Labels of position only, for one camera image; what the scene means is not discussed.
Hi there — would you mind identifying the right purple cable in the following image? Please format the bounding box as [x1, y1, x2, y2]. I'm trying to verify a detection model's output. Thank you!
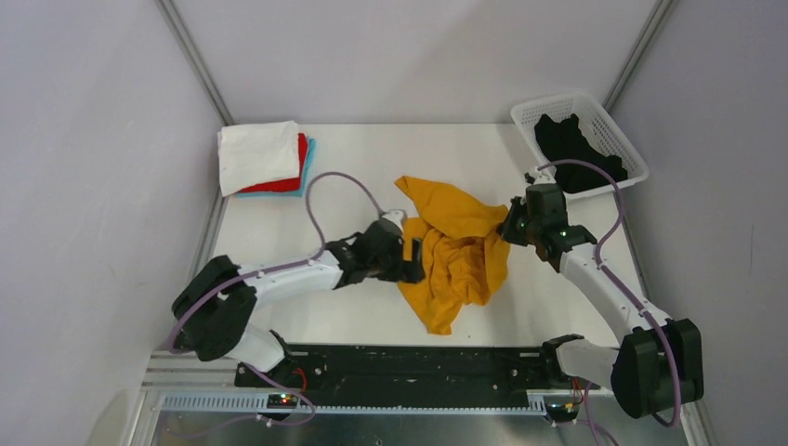
[535, 158, 683, 429]

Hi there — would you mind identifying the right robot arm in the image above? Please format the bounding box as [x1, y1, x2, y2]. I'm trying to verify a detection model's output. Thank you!
[497, 183, 705, 418]

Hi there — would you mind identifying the folded red t shirt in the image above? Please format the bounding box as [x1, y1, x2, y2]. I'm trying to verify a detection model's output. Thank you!
[238, 133, 309, 195]

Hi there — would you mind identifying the white plastic basket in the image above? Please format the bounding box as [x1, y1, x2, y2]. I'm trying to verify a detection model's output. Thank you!
[511, 93, 649, 189]

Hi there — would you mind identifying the folded light blue t shirt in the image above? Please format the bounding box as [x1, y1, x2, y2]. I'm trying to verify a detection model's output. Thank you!
[236, 136, 316, 197]

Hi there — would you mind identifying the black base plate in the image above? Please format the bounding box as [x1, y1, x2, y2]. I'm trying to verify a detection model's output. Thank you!
[267, 344, 584, 409]

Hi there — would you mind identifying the yellow t shirt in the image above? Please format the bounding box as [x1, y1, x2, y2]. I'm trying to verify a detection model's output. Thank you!
[395, 176, 511, 335]

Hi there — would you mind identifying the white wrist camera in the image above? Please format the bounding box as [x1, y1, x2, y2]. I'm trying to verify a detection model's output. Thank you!
[379, 209, 407, 236]
[524, 170, 556, 187]

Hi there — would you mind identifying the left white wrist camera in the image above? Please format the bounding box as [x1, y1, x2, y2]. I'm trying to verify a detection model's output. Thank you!
[379, 209, 407, 236]

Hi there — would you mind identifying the purple cable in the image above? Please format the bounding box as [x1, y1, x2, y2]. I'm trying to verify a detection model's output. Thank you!
[535, 158, 683, 429]
[167, 171, 386, 357]

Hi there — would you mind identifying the controller board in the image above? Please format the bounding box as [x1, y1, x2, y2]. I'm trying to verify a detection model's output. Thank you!
[266, 393, 299, 410]
[545, 401, 580, 426]

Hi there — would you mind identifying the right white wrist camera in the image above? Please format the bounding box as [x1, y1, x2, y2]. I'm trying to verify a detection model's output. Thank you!
[524, 170, 556, 187]

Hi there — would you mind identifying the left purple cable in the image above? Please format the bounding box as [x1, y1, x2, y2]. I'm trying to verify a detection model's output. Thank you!
[167, 171, 386, 357]

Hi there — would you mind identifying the folded white t shirt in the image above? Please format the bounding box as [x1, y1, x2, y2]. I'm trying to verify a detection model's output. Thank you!
[217, 121, 300, 197]

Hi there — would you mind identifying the left controller board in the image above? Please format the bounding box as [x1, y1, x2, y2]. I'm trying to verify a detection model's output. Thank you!
[266, 393, 299, 410]

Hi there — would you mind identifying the right controller board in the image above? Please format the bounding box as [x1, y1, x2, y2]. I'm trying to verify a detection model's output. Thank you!
[545, 401, 580, 426]

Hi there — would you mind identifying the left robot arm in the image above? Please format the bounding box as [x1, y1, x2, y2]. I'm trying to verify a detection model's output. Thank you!
[168, 215, 426, 387]

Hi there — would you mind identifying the black t shirt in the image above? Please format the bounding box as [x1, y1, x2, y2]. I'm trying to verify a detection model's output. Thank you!
[534, 114, 629, 193]

